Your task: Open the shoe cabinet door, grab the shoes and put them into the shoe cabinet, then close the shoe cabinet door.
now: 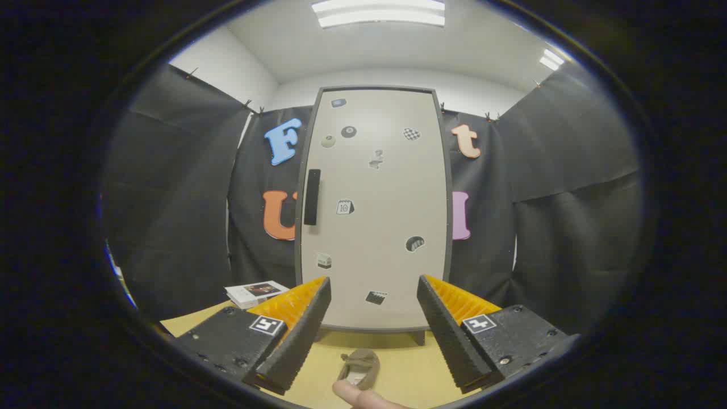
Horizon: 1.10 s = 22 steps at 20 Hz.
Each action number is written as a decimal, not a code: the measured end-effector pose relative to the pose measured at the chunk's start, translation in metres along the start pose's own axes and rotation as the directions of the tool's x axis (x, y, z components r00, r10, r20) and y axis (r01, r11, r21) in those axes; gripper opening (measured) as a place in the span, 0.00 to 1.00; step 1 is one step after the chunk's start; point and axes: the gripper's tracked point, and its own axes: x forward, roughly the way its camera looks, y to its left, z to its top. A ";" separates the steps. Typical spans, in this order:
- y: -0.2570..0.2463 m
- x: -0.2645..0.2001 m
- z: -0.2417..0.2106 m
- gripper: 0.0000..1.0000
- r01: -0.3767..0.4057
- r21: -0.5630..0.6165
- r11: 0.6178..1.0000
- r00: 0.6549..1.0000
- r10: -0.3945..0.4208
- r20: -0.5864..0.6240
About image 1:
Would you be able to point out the white booklet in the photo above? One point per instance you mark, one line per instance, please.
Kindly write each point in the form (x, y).
(255, 292)

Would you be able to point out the large ceiling light panel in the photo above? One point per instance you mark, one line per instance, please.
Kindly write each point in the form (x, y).
(377, 11)

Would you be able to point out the brown fuzzy shoe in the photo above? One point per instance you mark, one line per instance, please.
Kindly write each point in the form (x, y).
(359, 369)

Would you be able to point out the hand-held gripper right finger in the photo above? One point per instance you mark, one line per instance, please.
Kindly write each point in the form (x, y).
(448, 341)

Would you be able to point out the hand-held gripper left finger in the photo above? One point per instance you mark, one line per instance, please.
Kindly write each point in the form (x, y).
(301, 341)

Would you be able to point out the small ceiling light panel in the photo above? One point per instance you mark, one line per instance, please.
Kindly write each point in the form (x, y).
(551, 59)

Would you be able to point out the black backdrop cloth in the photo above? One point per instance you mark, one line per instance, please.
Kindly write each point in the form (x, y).
(170, 199)

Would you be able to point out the grey shoe cabinet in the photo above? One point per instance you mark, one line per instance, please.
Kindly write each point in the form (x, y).
(421, 338)

